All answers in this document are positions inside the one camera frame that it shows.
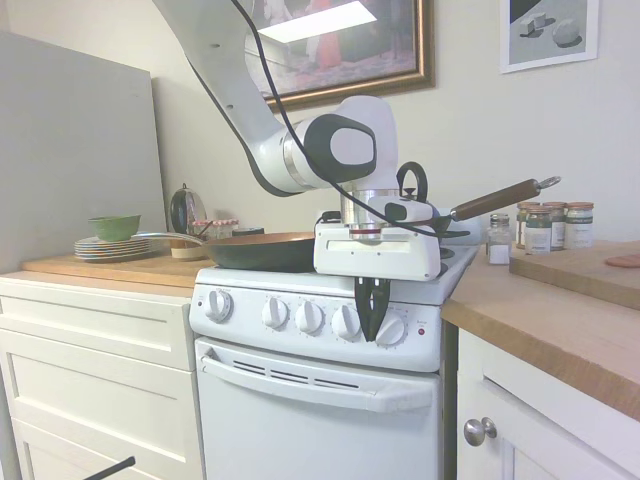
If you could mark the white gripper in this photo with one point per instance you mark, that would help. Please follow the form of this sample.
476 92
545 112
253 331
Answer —
380 257

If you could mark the white burner knob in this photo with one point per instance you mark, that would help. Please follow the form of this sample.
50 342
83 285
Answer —
393 331
345 322
309 318
275 313

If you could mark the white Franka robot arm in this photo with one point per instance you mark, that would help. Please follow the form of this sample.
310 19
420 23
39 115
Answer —
370 120

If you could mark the black stove burner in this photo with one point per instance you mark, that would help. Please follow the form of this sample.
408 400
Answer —
447 253

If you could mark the white electric stove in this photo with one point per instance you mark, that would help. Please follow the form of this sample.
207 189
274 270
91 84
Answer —
250 345

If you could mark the copper frying pan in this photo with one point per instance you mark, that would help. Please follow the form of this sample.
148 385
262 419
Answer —
260 252

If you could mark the glass salt shaker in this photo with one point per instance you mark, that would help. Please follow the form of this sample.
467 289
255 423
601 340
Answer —
498 245

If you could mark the flat black tin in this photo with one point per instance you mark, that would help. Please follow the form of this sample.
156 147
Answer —
248 231

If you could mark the white oven temperature knob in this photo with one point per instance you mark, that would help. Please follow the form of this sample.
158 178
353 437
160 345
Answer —
218 305

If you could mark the white door cabinet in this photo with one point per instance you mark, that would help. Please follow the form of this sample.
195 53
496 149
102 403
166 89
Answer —
500 390

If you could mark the jar with red checked lid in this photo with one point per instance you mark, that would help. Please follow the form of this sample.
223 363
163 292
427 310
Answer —
225 229
202 229

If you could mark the round metal cabinet knob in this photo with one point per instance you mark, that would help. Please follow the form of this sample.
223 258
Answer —
477 431

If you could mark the spice jar with copper lid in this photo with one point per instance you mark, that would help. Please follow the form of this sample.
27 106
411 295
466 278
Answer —
557 225
521 225

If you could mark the spice jar with green label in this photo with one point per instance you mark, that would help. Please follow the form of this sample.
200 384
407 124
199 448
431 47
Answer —
538 235

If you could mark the small wooden bowl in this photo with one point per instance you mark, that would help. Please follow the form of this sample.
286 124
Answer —
185 252

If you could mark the thick wooden chopping board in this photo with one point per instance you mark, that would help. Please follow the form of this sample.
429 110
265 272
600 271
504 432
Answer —
575 272

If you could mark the spice jar with white label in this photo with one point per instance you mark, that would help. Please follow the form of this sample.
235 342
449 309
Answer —
580 227

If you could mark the large wooden cutting board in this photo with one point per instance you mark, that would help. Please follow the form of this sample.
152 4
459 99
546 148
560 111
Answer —
125 270

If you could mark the gold framed painting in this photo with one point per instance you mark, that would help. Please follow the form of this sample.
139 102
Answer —
375 50

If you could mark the pink round coaster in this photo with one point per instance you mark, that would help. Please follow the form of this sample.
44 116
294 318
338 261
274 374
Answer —
624 261

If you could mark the stack of striped plates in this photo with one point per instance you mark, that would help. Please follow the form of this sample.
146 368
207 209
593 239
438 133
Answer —
110 250

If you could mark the green bowl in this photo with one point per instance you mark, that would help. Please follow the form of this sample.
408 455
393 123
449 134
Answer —
115 227

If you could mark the white drawer cabinet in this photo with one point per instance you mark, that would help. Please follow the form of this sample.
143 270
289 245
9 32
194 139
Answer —
100 380

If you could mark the thin black rod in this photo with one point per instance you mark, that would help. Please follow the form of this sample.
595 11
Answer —
107 469

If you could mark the tall grey panel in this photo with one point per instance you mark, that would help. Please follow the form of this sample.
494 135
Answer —
75 175

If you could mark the grey art print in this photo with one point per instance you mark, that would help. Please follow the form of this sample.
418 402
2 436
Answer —
550 30

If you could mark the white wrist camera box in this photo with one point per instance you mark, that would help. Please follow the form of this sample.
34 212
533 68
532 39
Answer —
402 210

